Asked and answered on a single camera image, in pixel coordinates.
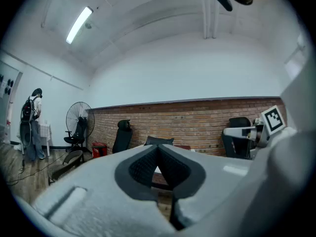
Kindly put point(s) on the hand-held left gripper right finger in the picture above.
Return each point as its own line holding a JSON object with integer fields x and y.
{"x": 209, "y": 181}

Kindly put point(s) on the dark red book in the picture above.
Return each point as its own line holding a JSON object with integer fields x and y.
{"x": 182, "y": 147}

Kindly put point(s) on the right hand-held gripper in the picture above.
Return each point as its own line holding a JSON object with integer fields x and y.
{"x": 272, "y": 120}

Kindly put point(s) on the red box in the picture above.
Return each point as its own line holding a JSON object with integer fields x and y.
{"x": 99, "y": 149}

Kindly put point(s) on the white ceiling pipe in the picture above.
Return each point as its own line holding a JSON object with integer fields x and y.
{"x": 207, "y": 13}
{"x": 216, "y": 21}

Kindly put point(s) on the ceiling tube light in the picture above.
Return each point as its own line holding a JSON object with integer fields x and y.
{"x": 79, "y": 25}

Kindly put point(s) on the whiteboard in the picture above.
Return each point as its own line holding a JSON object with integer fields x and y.
{"x": 7, "y": 83}

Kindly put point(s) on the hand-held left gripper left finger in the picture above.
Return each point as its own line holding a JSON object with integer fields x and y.
{"x": 98, "y": 201}

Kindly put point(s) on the table with checked cloth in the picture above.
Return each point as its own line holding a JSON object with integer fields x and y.
{"x": 45, "y": 132}

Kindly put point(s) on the dark grey cloth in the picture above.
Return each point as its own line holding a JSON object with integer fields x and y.
{"x": 158, "y": 140}

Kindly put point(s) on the black office chair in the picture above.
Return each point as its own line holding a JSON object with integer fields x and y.
{"x": 122, "y": 137}
{"x": 234, "y": 142}

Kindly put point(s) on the black floor fan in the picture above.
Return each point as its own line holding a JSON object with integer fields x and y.
{"x": 79, "y": 122}

